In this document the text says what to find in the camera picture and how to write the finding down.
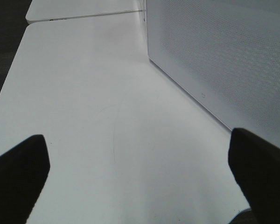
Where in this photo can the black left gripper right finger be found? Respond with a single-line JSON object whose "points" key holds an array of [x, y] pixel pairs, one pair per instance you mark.
{"points": [[255, 165]]}

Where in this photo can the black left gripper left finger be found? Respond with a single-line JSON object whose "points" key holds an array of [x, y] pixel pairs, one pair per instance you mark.
{"points": [[23, 172]]}

